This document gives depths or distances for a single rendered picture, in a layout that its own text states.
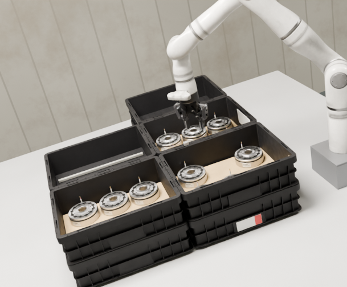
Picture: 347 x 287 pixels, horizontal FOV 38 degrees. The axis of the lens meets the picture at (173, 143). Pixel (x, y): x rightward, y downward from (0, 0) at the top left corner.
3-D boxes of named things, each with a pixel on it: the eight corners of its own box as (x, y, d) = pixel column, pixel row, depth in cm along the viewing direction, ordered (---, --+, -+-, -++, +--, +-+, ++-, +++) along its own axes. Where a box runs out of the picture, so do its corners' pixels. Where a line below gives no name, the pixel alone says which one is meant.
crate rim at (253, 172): (259, 126, 191) (258, 121, 190) (299, 161, 165) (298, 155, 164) (158, 160, 185) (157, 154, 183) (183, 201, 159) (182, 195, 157)
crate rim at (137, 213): (158, 160, 185) (157, 154, 183) (183, 202, 159) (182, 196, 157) (50, 196, 178) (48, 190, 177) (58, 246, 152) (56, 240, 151)
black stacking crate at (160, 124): (232, 119, 221) (228, 95, 216) (261, 148, 196) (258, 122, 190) (145, 148, 215) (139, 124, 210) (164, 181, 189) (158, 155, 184)
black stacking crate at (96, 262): (170, 205, 194) (163, 179, 189) (195, 252, 168) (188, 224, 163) (68, 241, 188) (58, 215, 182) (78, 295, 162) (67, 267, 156)
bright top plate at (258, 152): (254, 144, 190) (254, 142, 190) (267, 155, 181) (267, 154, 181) (230, 152, 188) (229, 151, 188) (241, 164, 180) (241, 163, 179)
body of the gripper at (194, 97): (201, 85, 187) (205, 108, 192) (181, 85, 192) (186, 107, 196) (192, 94, 182) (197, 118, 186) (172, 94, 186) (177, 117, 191)
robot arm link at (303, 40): (301, 15, 171) (301, 24, 163) (356, 68, 176) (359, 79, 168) (281, 34, 175) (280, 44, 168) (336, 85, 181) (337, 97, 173)
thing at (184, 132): (201, 123, 214) (200, 122, 214) (209, 132, 205) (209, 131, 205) (178, 131, 212) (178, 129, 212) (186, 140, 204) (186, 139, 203)
